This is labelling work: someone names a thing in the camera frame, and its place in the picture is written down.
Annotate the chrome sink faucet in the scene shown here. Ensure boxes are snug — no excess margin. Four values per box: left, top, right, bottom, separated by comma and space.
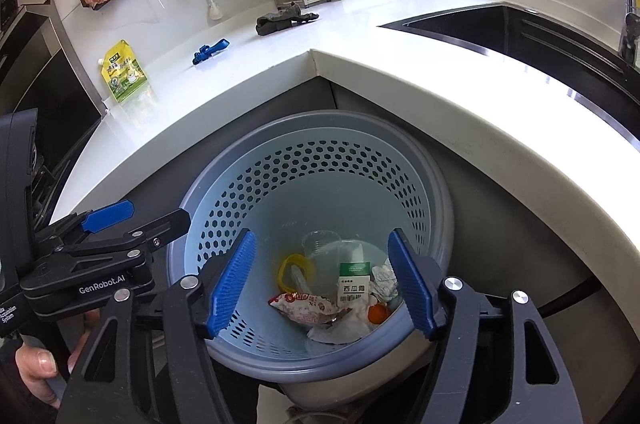
618, 0, 639, 66

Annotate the person's left hand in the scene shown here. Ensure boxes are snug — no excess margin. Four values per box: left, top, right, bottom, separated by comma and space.
15, 309, 101, 409

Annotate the yellow green refill pouch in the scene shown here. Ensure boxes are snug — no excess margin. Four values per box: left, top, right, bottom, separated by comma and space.
100, 40, 148, 102

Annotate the grey perforated trash basket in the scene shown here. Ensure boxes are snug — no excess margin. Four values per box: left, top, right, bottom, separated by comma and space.
167, 110, 454, 383

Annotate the blue plastic clip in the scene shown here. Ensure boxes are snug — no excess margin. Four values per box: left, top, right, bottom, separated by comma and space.
192, 38, 230, 66

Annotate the blue white bottle brush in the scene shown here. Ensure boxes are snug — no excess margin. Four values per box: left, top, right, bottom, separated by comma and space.
206, 0, 224, 21

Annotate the red white snack wrapper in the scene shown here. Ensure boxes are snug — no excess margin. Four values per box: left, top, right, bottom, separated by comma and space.
268, 292, 349, 328

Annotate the clear plastic cup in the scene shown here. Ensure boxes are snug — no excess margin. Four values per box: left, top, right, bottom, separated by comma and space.
303, 230, 387, 296

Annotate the yellow plastic lid ring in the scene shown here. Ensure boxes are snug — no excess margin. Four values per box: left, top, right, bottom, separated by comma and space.
276, 253, 317, 295

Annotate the printed white paper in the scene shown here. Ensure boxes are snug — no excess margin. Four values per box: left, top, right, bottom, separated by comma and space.
370, 259, 399, 304

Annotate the dark grey cloth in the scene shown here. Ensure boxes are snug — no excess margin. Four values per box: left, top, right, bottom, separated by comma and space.
255, 2, 319, 36

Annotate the orange red plastic piece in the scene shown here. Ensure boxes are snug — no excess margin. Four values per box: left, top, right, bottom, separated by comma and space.
367, 303, 392, 326

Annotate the black kitchen sink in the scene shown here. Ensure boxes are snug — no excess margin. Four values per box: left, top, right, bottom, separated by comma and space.
384, 2, 639, 147

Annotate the white tissue paper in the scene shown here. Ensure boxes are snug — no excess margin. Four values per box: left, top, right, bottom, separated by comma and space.
307, 298, 374, 345

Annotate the black oven front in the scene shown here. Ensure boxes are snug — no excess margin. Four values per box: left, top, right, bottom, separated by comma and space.
0, 0, 109, 230

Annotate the green white carton box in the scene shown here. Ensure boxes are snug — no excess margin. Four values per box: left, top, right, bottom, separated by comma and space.
336, 262, 371, 307

